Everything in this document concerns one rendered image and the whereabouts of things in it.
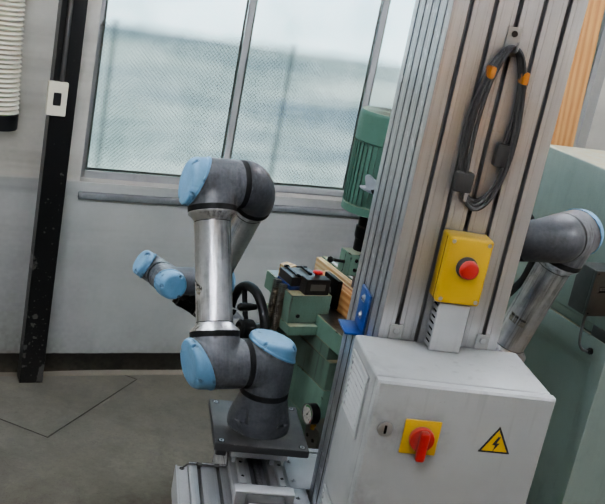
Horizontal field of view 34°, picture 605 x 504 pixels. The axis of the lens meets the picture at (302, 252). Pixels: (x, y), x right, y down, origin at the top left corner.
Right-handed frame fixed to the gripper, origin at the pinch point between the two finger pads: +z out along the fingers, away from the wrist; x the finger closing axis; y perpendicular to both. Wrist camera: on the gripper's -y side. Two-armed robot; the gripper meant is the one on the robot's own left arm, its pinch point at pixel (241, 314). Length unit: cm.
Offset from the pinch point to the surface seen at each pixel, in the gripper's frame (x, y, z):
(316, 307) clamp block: 1.8, -13.7, 18.8
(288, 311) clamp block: 1.5, -8.2, 11.7
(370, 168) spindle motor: 1, -56, 8
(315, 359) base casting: 4.7, -0.7, 26.8
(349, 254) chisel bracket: -4.6, -32.6, 22.1
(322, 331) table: 6.2, -8.9, 22.3
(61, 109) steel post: -128, -22, -44
